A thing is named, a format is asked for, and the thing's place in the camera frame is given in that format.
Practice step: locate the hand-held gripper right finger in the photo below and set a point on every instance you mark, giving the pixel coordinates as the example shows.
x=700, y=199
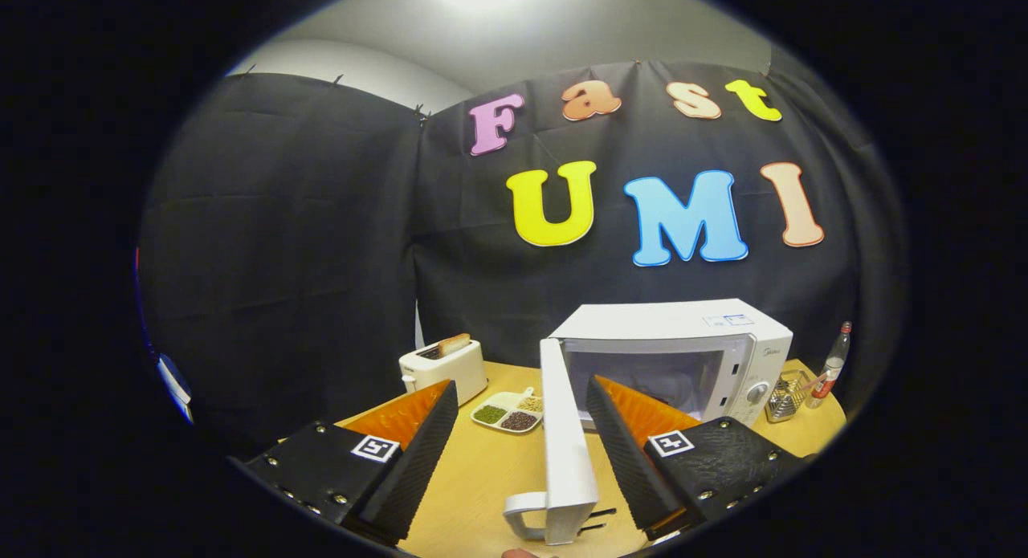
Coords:
x=626, y=454

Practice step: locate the white and blue object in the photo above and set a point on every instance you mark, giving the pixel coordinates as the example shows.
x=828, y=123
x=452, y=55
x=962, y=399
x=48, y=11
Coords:
x=174, y=385

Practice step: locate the white toaster oven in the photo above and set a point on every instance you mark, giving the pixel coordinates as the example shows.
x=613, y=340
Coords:
x=666, y=321

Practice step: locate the clear plastic bottle red label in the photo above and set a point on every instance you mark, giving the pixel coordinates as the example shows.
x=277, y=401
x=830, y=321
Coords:
x=835, y=361

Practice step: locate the pink striped straw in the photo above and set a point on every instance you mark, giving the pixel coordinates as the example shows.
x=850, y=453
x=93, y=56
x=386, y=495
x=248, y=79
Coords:
x=815, y=380

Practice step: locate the white divided dish with beans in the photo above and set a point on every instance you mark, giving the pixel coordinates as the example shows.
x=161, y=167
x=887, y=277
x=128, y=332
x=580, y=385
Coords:
x=506, y=417

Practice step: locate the cream toaster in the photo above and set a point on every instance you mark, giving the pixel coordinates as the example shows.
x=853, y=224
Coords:
x=450, y=373

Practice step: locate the toasted bread slice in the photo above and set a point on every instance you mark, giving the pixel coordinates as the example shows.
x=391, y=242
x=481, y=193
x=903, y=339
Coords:
x=454, y=344

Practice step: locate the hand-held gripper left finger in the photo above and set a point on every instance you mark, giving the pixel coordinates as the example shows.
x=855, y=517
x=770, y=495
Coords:
x=418, y=462

